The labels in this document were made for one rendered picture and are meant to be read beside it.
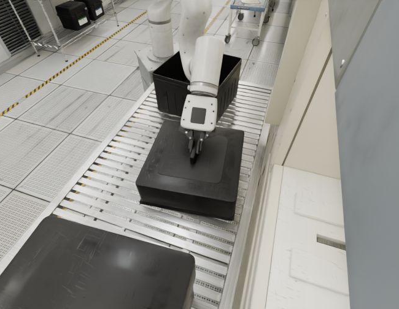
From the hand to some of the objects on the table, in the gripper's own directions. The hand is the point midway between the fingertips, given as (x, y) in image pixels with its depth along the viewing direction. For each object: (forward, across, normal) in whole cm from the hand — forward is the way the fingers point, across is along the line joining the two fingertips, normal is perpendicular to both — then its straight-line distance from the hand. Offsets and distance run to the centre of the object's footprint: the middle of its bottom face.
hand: (195, 147), depth 71 cm
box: (+43, +7, +25) cm, 50 cm away
